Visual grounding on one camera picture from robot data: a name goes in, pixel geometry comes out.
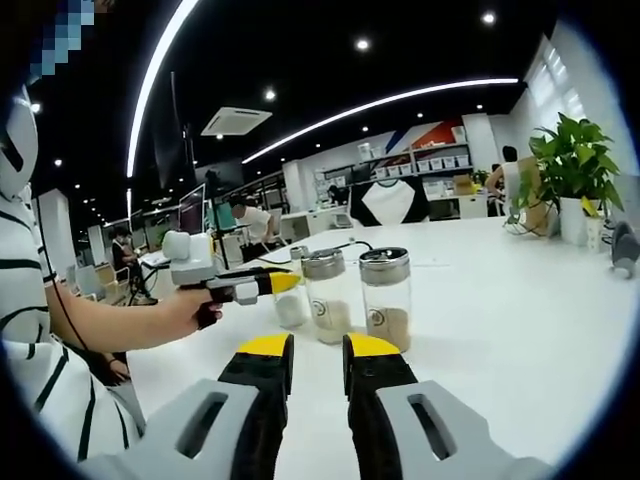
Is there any white window blind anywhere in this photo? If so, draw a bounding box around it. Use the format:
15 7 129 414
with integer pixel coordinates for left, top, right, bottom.
524 34 586 124

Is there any tall seasoning bottle pale powder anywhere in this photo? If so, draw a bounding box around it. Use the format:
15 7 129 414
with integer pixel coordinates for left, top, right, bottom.
301 248 351 346

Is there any grey plastic figure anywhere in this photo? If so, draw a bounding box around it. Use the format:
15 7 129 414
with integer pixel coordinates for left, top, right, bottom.
610 219 640 279

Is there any small seasoning bottle white powder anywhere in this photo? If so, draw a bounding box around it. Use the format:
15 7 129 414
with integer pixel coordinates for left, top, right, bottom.
271 287 312 330

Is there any group of round ceiling downlights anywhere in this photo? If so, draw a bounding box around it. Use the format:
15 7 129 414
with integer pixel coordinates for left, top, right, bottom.
29 12 496 216

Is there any person's left hand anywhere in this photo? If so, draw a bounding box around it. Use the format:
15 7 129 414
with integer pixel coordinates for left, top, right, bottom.
171 297 225 340

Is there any ceiling air conditioner unit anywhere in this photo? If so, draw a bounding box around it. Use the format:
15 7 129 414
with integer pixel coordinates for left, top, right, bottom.
200 104 274 137

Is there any teal panel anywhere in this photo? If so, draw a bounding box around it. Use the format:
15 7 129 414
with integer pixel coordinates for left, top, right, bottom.
212 199 236 234

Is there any black monitor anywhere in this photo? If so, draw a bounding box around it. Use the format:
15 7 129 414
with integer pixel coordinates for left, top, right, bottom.
197 158 245 194

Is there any shelf of white storage boxes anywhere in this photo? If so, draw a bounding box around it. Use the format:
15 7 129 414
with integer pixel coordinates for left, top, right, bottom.
312 124 474 186

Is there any person in striped shirt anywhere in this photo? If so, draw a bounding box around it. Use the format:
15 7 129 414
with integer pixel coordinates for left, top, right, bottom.
0 184 146 461

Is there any tall seasoning bottle brown powder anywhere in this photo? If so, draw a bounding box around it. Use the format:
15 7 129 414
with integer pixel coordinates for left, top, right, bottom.
358 246 414 353

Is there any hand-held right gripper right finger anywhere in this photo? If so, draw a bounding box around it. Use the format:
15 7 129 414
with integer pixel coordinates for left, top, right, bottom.
342 332 551 480

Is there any black power cable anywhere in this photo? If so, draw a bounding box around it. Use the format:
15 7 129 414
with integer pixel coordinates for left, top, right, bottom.
257 239 375 266

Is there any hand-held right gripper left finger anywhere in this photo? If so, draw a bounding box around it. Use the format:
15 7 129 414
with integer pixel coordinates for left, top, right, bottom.
79 332 296 480

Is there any green plant in white pot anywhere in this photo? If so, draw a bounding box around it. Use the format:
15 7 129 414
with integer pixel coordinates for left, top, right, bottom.
504 112 626 247

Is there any black worn device cable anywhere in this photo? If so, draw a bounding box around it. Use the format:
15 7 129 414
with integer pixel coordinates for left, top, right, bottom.
32 197 94 354

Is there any long ceiling light strip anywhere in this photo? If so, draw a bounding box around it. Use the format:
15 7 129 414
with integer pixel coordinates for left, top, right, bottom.
125 0 207 179
242 77 520 165

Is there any white worn device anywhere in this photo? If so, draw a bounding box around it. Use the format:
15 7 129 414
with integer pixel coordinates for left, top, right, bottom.
0 84 40 201

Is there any small white patterned pot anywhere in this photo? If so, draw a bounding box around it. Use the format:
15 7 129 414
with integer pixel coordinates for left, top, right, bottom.
584 197 606 254

